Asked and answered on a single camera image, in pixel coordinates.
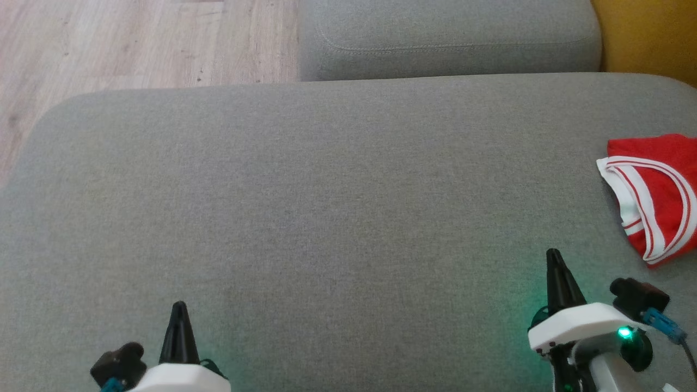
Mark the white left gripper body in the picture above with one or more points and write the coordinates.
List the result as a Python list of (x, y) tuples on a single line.
[(179, 381)]

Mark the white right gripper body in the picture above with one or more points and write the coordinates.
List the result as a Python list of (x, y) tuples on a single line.
[(577, 326)]

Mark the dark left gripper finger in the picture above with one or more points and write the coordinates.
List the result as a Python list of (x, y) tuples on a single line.
[(178, 343)]

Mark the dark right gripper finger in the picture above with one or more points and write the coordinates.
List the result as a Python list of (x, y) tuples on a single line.
[(561, 288)]

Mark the red and white striped shirt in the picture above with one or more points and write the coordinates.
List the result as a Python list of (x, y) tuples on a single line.
[(664, 190)]

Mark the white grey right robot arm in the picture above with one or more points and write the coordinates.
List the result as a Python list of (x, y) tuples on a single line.
[(604, 370)]

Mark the large grey sofa seat cushion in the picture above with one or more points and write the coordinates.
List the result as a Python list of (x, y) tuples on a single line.
[(326, 218)]

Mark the yellow sofa cushion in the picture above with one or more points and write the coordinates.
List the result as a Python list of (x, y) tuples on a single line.
[(653, 32)]

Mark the small grey sofa seat cushion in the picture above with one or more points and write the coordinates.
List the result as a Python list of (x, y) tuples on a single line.
[(435, 27)]

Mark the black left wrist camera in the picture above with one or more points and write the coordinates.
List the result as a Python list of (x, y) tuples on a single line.
[(120, 362)]

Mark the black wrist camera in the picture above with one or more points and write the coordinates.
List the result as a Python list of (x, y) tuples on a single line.
[(120, 362), (637, 296)]

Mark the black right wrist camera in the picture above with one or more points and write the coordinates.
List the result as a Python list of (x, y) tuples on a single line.
[(637, 296)]

